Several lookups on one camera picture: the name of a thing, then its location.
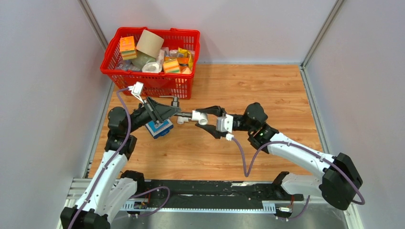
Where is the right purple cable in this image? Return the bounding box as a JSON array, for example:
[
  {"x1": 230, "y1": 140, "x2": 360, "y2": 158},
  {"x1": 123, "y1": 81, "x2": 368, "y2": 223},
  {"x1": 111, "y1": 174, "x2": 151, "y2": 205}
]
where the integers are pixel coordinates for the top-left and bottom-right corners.
[{"x1": 231, "y1": 136, "x2": 366, "y2": 221}]

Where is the chrome faucet with white elbow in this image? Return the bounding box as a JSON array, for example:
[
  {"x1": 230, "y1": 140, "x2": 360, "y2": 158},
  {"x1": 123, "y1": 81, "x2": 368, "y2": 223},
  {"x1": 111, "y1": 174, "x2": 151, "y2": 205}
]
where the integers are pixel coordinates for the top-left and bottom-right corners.
[{"x1": 177, "y1": 116, "x2": 190, "y2": 125}]

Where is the dark grey metal faucet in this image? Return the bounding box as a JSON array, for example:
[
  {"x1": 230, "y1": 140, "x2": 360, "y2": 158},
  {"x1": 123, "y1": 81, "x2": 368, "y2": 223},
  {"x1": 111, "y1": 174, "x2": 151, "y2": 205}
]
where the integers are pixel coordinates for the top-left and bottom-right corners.
[{"x1": 160, "y1": 95, "x2": 192, "y2": 119}]

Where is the red plastic shopping basket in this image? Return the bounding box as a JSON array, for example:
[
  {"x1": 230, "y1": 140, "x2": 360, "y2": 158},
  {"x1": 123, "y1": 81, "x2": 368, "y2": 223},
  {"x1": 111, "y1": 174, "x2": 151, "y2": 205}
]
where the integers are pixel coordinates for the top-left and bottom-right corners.
[{"x1": 100, "y1": 27, "x2": 201, "y2": 99}]

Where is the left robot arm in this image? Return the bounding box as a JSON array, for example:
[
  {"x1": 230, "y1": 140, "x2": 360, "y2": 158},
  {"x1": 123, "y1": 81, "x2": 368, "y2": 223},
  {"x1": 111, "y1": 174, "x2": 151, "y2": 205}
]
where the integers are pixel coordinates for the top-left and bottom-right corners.
[{"x1": 60, "y1": 97, "x2": 181, "y2": 229}]

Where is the orange striped sponge block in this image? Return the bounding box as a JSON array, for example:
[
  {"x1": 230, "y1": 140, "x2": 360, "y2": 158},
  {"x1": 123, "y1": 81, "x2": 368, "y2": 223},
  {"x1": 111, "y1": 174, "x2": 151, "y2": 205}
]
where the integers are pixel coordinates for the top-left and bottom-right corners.
[{"x1": 162, "y1": 59, "x2": 181, "y2": 73}]

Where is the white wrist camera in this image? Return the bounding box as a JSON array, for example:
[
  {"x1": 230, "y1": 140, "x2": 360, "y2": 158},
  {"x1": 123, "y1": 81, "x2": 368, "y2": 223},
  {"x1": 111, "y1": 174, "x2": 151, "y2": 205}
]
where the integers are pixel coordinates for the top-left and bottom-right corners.
[
  {"x1": 216, "y1": 114, "x2": 234, "y2": 141},
  {"x1": 128, "y1": 82, "x2": 144, "y2": 104}
]

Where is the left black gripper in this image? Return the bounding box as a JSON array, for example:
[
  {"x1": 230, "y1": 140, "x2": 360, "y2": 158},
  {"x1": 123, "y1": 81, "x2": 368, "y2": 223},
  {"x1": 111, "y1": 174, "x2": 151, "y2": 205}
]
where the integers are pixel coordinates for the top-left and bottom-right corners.
[{"x1": 126, "y1": 96, "x2": 181, "y2": 135}]

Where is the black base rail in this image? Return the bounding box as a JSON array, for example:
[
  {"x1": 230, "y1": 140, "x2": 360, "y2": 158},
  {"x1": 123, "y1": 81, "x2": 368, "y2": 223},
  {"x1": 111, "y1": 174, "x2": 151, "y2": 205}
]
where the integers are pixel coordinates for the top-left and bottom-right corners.
[{"x1": 136, "y1": 179, "x2": 305, "y2": 209}]

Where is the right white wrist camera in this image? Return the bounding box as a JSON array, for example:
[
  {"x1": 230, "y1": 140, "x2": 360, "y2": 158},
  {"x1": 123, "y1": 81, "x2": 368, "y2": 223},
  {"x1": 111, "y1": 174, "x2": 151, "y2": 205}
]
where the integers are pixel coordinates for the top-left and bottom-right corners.
[{"x1": 216, "y1": 114, "x2": 234, "y2": 141}]

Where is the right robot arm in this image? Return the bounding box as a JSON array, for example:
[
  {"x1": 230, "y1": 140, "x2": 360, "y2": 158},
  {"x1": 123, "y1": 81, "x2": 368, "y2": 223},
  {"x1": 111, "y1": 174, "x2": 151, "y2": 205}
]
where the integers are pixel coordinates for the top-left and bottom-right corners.
[{"x1": 196, "y1": 102, "x2": 366, "y2": 210}]

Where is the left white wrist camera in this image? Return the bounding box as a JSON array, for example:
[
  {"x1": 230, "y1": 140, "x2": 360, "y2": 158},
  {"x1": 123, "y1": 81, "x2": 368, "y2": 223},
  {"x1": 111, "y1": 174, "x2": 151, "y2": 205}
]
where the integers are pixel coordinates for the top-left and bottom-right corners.
[{"x1": 128, "y1": 82, "x2": 144, "y2": 104}]

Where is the brown cardboard tape roll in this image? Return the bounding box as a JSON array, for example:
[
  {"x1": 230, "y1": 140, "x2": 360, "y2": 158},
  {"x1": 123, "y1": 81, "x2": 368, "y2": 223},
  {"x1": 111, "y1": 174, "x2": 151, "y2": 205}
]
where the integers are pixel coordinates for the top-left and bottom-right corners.
[{"x1": 136, "y1": 30, "x2": 164, "y2": 58}]

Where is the white tape roll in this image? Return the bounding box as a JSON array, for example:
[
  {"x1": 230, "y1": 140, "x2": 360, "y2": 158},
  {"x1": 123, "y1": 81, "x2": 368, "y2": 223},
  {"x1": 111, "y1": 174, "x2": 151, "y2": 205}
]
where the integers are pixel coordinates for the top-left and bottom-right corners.
[{"x1": 142, "y1": 62, "x2": 162, "y2": 73}]

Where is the pale green tape roll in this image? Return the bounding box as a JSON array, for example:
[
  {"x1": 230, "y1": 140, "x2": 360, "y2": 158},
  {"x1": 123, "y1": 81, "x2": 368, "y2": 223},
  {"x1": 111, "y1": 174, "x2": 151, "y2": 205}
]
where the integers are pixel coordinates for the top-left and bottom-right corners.
[{"x1": 131, "y1": 51, "x2": 156, "y2": 70}]

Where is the yellow snack packet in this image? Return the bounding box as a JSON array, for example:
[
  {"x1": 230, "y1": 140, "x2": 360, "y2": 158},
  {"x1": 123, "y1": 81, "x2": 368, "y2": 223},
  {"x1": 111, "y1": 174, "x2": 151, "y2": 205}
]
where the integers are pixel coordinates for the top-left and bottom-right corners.
[{"x1": 176, "y1": 48, "x2": 194, "y2": 70}]

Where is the blue razor package box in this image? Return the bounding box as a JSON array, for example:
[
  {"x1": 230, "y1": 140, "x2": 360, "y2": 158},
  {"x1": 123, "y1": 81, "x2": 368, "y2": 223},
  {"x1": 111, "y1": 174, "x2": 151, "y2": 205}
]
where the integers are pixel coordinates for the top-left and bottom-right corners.
[{"x1": 145, "y1": 119, "x2": 174, "y2": 139}]

